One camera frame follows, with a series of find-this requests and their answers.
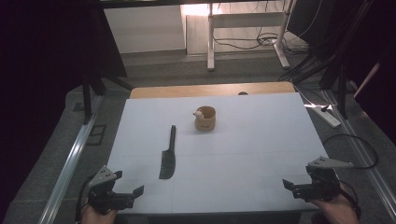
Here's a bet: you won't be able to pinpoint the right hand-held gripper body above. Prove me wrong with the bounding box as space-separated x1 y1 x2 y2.
292 156 354 202

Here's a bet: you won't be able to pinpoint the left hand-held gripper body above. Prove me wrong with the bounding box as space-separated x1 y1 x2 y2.
88 165 135 216

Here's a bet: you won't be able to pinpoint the black comb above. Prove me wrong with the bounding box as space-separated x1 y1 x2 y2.
158 124 177 180

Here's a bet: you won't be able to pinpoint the person's left hand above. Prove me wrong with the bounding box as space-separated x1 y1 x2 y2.
81 203 118 224

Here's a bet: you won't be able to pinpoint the person's right hand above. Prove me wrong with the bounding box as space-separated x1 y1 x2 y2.
311 183 360 224

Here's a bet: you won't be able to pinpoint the dark floor hatch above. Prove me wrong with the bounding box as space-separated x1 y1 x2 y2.
86 124 107 147

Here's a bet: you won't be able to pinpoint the white table board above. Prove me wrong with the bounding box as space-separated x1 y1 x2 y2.
106 92 330 217

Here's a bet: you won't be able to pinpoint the white power strip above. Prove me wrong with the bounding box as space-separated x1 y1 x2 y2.
304 104 342 129

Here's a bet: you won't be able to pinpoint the black metal stand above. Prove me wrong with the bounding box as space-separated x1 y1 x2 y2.
81 69 135 126
277 46 354 120

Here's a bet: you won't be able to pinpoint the wooden cup with animal figure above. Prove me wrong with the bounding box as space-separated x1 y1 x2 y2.
192 105 217 132

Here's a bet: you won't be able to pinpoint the wooden table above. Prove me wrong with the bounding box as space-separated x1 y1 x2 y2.
129 81 296 100

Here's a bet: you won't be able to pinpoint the pale rod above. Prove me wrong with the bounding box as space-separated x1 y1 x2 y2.
353 62 382 99

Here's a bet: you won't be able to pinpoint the dark curtain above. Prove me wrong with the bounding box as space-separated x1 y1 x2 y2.
287 0 396 145
0 0 128 216

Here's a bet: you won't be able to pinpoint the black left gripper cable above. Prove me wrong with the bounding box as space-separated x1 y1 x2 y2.
75 175 95 224

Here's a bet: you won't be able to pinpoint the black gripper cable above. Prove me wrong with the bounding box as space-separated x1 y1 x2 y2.
321 133 379 218
75 175 95 224

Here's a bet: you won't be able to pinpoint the aluminium floor rail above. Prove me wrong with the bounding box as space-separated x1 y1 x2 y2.
321 89 396 220
37 94 105 224

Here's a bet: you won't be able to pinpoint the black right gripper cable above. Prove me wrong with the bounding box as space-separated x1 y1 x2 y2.
321 133 379 218

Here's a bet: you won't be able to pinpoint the black floor cables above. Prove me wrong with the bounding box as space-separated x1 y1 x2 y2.
213 1 310 58

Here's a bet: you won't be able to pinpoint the white desk frame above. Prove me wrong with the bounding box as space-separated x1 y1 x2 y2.
206 0 297 72

